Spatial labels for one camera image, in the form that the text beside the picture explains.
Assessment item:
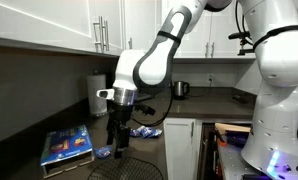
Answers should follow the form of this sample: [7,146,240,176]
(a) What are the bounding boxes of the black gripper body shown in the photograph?
[108,102,135,130]

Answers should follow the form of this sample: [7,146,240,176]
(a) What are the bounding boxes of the small blue snack packet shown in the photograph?
[94,145,113,159]

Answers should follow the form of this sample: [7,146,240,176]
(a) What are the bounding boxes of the black wire mesh basket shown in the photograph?
[86,156,165,180]

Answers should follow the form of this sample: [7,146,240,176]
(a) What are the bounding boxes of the small dark counter object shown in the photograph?
[232,94,247,103]

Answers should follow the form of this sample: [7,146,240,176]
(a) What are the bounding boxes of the white paper towel roll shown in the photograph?
[86,70,109,117]

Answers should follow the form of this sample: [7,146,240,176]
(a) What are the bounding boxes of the blue printed cardboard box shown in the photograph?
[39,124,96,179]

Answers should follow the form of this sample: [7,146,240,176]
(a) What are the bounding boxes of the white lower cabinet door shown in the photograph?
[162,117,199,180]

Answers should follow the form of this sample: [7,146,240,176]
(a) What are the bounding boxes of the steel electric kettle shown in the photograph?
[172,80,191,101]

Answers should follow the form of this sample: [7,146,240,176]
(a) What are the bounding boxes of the perforated metal workbench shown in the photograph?
[216,141,267,180]

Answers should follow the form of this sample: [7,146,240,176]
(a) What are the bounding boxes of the wooden board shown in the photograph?
[214,122,252,135]

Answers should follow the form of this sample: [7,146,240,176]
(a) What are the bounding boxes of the dark blue object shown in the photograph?
[224,130,251,148]

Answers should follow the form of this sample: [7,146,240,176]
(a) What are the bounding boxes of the wide white upper cabinet door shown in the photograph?
[0,0,97,54]

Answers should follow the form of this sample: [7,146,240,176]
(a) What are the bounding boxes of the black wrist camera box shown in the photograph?
[133,103,157,117]

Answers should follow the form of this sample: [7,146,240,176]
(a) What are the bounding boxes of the black kettle cord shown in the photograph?
[188,79,212,98]

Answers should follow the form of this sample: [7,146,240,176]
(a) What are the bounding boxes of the orange handled tool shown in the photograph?
[216,132,229,147]

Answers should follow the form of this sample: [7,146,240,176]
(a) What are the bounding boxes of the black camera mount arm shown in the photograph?
[237,38,257,57]

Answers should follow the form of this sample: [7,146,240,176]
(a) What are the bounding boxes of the black stereo camera bar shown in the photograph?
[228,30,252,41]

